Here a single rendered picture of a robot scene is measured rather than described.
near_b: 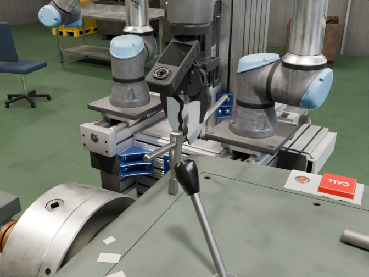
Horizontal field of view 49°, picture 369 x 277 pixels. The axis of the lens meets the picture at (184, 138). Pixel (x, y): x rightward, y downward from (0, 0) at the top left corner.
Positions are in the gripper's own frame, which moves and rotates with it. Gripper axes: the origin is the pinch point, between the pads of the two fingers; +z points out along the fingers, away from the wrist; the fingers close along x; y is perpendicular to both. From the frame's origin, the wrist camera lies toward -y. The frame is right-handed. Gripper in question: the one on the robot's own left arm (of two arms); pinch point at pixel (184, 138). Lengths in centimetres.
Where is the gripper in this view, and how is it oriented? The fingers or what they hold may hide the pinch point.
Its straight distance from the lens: 72.9
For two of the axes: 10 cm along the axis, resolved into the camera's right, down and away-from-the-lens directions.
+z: 0.0, 9.1, 4.1
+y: 4.4, -3.7, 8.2
